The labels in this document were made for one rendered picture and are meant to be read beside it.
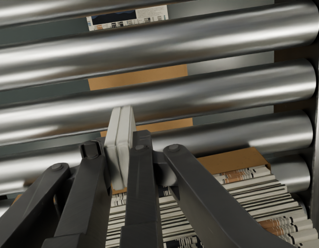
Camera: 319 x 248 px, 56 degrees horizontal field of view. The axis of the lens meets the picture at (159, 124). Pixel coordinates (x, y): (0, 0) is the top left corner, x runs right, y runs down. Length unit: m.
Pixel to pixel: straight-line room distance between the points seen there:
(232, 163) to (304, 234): 0.11
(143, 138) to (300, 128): 0.25
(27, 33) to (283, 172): 0.98
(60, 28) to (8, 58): 0.81
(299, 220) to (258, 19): 0.20
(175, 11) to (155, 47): 0.81
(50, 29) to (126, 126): 0.98
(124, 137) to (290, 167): 0.29
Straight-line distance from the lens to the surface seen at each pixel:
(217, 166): 0.33
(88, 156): 0.17
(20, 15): 0.34
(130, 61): 0.32
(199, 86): 0.34
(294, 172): 0.42
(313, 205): 0.46
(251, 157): 0.35
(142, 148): 0.16
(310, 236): 0.27
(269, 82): 0.36
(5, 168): 0.40
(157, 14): 1.11
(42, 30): 1.17
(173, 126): 1.21
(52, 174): 0.16
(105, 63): 0.32
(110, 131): 0.19
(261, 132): 0.38
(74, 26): 1.14
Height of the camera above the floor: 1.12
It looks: 68 degrees down
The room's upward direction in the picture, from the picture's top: 169 degrees clockwise
